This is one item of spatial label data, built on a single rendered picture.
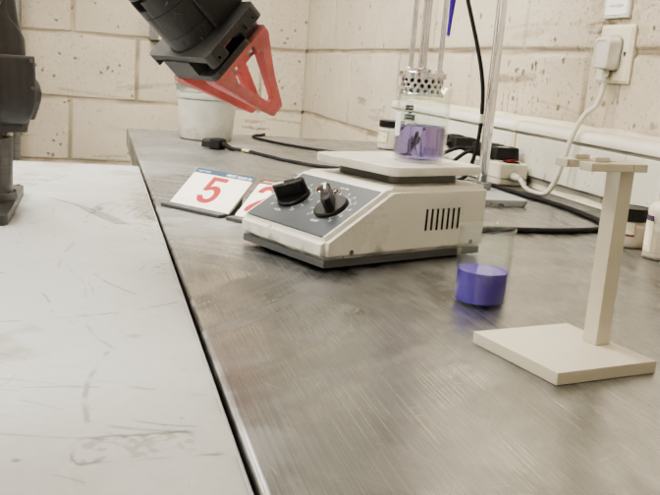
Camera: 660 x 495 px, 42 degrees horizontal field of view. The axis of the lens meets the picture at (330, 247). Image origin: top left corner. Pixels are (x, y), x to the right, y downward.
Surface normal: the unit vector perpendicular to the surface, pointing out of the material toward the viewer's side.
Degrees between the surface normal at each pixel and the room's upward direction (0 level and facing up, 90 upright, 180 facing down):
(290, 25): 90
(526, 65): 90
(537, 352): 0
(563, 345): 0
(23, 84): 83
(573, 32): 90
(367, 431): 0
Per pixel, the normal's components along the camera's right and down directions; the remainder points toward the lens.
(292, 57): 0.25, 0.22
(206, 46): -0.55, -0.59
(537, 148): -0.97, -0.03
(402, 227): 0.62, 0.21
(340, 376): 0.07, -0.98
